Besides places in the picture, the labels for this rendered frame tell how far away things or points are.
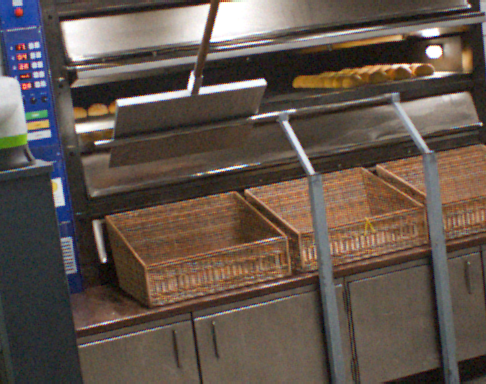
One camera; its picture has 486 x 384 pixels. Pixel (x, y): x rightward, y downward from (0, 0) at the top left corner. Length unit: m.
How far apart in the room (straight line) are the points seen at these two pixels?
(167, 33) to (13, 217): 1.47
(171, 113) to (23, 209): 0.97
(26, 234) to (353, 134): 1.94
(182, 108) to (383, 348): 1.19
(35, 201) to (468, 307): 1.95
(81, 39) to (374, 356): 1.64
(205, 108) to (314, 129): 0.78
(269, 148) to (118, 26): 0.79
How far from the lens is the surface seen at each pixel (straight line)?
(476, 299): 4.13
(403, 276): 3.93
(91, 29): 3.99
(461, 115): 4.64
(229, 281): 3.68
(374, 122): 4.43
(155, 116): 3.60
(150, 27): 4.05
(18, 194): 2.80
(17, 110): 2.83
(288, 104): 4.24
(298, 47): 4.10
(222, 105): 3.68
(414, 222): 3.99
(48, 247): 2.84
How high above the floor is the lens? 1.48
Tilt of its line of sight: 9 degrees down
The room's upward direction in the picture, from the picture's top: 8 degrees counter-clockwise
